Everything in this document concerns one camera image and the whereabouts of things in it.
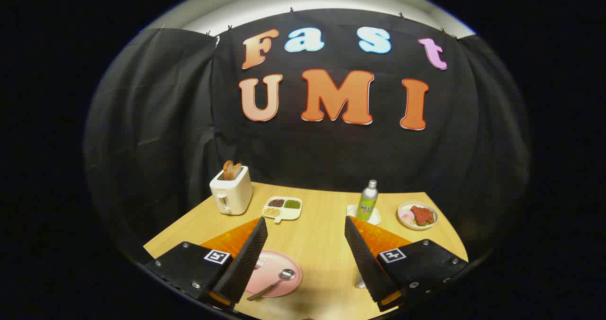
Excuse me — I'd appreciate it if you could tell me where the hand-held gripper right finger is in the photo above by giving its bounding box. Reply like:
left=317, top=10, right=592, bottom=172
left=344, top=216, right=469, bottom=312

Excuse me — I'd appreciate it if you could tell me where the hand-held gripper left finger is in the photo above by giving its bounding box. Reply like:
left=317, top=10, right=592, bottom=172
left=143, top=217, right=268, bottom=310

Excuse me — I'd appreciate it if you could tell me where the silver spoon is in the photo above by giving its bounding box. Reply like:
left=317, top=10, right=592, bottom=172
left=247, top=269, right=296, bottom=302

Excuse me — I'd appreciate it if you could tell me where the pink plate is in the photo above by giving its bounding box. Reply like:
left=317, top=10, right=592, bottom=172
left=245, top=249, right=303, bottom=298

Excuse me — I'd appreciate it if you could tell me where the white square coaster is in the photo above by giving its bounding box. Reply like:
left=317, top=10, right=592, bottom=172
left=347, top=204, right=382, bottom=226

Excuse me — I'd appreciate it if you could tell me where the white plate with food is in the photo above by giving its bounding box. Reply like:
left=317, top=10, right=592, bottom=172
left=397, top=201, right=439, bottom=230

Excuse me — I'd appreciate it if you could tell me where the green drink bottle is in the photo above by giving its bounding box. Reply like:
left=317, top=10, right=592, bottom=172
left=356, top=179, right=379, bottom=222

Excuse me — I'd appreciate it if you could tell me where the white divided dish with beans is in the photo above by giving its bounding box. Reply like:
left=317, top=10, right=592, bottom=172
left=262, top=196, right=303, bottom=223

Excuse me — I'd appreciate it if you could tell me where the cream toaster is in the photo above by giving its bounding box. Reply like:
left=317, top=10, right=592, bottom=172
left=210, top=165, right=253, bottom=215

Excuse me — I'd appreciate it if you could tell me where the red meat piece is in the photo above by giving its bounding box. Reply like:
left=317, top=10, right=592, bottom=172
left=410, top=205, right=435, bottom=226

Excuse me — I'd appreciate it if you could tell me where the black backdrop cloth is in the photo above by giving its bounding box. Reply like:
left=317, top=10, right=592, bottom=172
left=84, top=9, right=531, bottom=264

